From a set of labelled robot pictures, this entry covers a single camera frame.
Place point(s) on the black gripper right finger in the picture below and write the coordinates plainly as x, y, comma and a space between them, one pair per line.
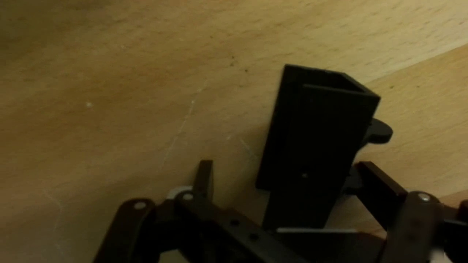
416, 223

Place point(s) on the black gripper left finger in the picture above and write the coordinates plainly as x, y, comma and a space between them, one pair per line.
191, 224

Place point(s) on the small black box object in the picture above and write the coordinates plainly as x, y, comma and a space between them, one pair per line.
321, 120

